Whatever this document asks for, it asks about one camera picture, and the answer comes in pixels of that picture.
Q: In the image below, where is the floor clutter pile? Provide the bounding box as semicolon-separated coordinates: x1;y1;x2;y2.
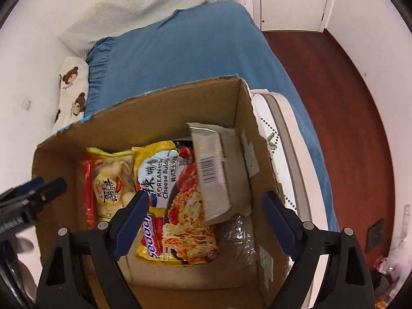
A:
372;255;403;308

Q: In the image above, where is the yellow instant noodle packet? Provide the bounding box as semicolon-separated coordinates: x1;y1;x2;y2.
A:
132;140;219;268

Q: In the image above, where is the white patterned folded blanket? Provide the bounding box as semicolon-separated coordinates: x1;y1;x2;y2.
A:
249;89;325;309

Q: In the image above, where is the red snack packet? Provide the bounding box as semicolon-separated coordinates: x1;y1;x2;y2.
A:
83;154;98;230

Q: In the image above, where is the black flat floor item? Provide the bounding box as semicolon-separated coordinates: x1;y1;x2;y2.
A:
366;219;384;253

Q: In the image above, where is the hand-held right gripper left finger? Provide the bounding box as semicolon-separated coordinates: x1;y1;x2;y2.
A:
35;191;150;309

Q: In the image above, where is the white textured pillow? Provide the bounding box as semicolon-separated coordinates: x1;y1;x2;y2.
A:
58;0;246;58

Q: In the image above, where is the clear plastic bag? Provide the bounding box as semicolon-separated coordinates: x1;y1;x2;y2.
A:
214;215;259;268

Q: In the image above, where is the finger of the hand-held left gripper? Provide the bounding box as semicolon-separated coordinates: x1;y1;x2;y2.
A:
24;178;67;213
0;177;46;207

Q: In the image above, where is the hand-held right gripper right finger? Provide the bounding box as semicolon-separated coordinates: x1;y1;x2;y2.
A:
261;191;377;309

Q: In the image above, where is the white wardrobe door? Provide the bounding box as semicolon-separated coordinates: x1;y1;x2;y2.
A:
250;0;339;33

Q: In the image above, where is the blue bed sheet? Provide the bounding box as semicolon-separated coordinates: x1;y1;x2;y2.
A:
84;1;341;233

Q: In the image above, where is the bear print pillow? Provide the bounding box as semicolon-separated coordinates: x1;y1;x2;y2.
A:
51;56;90;136

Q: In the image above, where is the brown cardboard box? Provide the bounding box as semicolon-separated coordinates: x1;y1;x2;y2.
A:
32;75;288;309

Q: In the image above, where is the grey barcode snack packet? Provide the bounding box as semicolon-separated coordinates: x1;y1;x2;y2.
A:
186;122;252;224

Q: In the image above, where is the yellow cracker snack packet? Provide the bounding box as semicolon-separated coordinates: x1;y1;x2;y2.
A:
86;147;136;220

